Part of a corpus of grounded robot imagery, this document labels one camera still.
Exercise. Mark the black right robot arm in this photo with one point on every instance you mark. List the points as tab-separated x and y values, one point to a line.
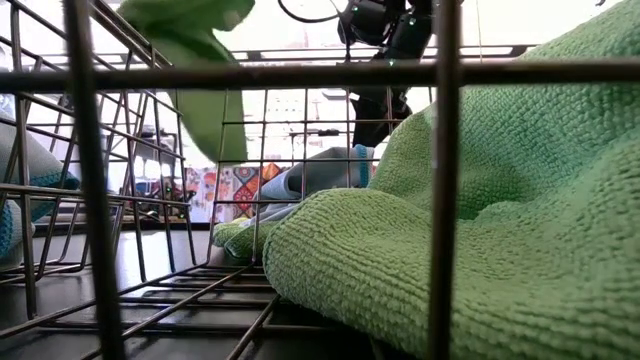
400	35

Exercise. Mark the light blue microfiber towel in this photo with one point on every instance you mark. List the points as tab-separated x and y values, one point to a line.
325	172
42	170

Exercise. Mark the green microfiber towel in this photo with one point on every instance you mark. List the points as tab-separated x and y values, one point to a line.
210	120
245	242
525	225

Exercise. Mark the colourful patterned fabric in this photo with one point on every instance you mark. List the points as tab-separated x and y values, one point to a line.
240	187

